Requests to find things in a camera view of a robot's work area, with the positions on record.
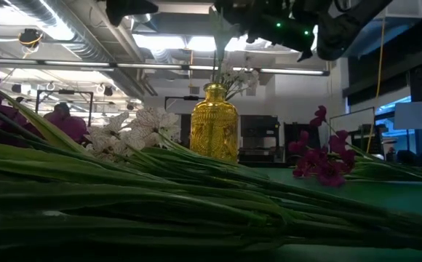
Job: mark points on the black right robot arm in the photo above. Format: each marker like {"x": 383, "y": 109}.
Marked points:
{"x": 342, "y": 29}

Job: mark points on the round silver ventilation duct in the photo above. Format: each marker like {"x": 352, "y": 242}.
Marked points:
{"x": 87, "y": 47}

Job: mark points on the rectangular silver ceiling duct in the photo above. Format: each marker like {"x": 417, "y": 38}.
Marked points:
{"x": 404, "y": 9}

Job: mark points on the long ceiling light bar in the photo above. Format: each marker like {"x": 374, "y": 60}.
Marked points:
{"x": 142, "y": 66}

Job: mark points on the black aluminium table frame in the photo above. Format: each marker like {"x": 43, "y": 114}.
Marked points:
{"x": 269, "y": 163}

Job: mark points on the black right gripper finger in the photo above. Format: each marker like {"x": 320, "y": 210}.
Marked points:
{"x": 233, "y": 11}

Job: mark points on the yellow glass vase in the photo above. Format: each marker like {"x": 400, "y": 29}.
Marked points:
{"x": 214, "y": 123}

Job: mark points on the white flower bunch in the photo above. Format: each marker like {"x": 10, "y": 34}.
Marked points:
{"x": 247, "y": 78}
{"x": 149, "y": 125}

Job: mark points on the white sign panel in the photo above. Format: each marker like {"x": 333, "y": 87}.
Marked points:
{"x": 414, "y": 115}

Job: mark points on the whiteboard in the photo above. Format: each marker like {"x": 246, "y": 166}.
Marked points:
{"x": 356, "y": 123}

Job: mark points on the person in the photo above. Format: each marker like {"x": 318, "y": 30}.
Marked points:
{"x": 62, "y": 109}

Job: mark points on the black coffee machine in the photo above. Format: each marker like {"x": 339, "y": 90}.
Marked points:
{"x": 260, "y": 134}

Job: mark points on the black cabinet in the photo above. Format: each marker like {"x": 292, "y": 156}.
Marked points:
{"x": 291, "y": 132}

